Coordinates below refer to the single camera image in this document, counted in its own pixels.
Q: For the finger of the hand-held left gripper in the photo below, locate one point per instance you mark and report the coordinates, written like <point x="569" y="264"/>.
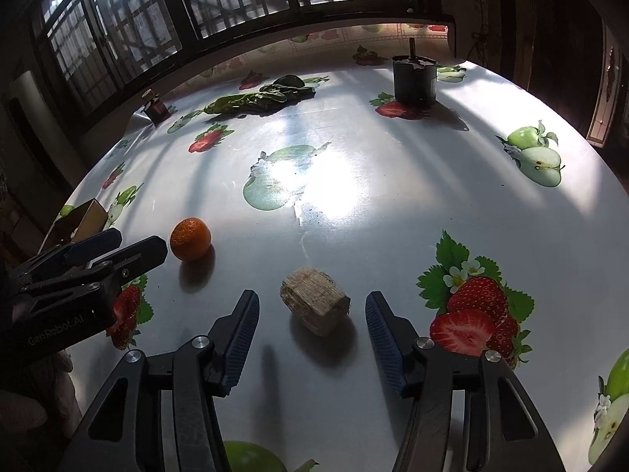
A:
<point x="83" y="250"/>
<point x="140" y="258"/>

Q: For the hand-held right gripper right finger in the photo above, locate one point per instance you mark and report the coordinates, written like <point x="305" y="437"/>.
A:
<point x="383" y="341"/>

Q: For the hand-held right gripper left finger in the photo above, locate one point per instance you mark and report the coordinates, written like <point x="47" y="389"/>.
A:
<point x="241" y="339"/>

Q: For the brown cardboard box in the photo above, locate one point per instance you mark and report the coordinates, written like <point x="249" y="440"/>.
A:
<point x="81" y="221"/>

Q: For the orange tangerine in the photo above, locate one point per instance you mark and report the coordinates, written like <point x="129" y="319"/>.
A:
<point x="190" y="239"/>

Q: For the beige cork block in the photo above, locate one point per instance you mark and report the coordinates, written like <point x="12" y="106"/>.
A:
<point x="314" y="305"/>

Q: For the person's left hand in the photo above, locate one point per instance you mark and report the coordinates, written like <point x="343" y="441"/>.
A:
<point x="24" y="408"/>

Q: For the small dark corked bottle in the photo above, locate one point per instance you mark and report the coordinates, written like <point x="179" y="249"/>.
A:
<point x="157" y="109"/>

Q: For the fruit print tablecloth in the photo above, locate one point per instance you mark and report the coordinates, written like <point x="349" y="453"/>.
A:
<point x="393" y="182"/>

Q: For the green leafy vegetable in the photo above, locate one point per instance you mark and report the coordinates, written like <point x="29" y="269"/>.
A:
<point x="255" y="99"/>

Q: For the dark framed window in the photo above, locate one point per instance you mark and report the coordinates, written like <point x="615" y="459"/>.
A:
<point x="172" y="14"/>

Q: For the dark cup with stick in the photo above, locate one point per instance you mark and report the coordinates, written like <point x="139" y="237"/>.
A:
<point x="414" y="81"/>

